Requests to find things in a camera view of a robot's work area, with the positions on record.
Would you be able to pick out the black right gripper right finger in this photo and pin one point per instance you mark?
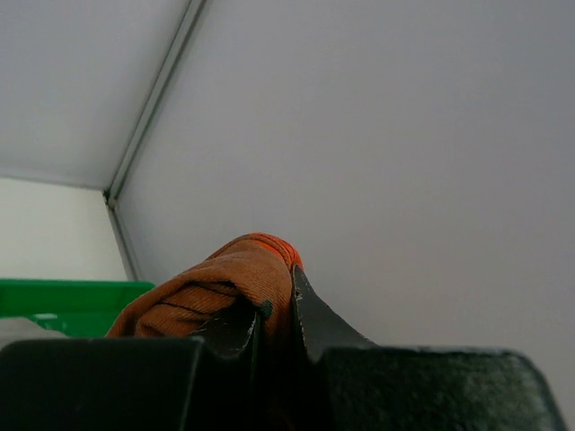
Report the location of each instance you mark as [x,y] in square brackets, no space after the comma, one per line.
[347,382]

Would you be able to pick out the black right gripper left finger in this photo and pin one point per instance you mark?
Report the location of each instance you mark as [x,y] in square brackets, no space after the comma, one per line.
[204,381]

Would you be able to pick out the orange camouflage trousers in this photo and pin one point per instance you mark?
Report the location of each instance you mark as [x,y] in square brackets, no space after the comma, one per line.
[255,267]

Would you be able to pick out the grey trousers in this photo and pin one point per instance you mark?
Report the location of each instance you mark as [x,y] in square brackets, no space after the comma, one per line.
[19,328]

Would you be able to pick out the green plastic bin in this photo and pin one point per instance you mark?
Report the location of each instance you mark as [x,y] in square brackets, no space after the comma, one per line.
[76,308]

